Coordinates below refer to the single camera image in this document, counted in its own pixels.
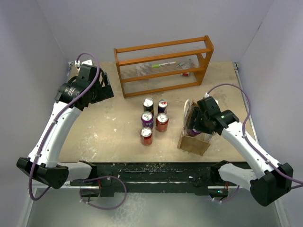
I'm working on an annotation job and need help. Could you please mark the purple soda can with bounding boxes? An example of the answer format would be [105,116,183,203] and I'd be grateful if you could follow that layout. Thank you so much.
[187,128,202,137]
[141,111,154,129]

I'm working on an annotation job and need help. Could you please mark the brown canvas tote bag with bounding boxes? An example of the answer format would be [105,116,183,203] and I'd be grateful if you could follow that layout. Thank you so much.
[177,99,213,156]

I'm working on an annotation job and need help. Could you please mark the red soda can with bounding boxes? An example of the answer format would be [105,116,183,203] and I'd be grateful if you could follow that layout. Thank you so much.
[156,113,169,132]
[140,127,153,146]

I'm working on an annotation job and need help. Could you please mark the white can red tab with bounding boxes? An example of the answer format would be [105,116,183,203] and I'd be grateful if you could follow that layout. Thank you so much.
[158,99,168,114]

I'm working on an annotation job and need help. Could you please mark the black beverage can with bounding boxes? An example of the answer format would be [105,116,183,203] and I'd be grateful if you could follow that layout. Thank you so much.
[143,97,154,114]

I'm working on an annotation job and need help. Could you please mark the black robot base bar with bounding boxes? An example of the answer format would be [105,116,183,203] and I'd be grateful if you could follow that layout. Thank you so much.
[71,162,232,200]

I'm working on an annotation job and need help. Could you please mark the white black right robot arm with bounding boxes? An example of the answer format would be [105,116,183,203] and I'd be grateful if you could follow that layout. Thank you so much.
[190,96,294,207]

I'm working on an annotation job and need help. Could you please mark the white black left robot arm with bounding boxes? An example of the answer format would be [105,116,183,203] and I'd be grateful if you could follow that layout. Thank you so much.
[17,64,114,189]

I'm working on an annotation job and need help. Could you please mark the orange wooden shelf rack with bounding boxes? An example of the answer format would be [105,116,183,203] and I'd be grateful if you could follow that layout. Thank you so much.
[114,35,214,98]

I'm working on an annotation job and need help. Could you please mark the green white marker pen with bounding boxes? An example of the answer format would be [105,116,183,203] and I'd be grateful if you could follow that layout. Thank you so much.
[152,61,177,69]

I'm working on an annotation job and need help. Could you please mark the grey metal clips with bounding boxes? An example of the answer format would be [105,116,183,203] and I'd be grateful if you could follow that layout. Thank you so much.
[177,59,194,70]

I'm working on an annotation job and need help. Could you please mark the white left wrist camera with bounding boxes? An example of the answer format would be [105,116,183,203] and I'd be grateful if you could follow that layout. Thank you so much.
[74,59,93,68]

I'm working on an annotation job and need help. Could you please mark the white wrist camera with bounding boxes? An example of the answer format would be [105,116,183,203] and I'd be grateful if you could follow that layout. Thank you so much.
[74,59,93,68]
[203,93,219,105]

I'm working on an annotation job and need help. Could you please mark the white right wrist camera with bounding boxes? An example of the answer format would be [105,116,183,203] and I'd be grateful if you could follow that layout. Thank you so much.
[203,93,219,105]

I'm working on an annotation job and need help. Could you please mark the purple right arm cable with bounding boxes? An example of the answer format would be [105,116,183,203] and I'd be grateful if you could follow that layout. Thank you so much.
[205,83,303,184]

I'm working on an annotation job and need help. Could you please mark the aluminium front frame rail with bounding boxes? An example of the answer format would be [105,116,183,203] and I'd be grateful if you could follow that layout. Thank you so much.
[28,168,277,190]

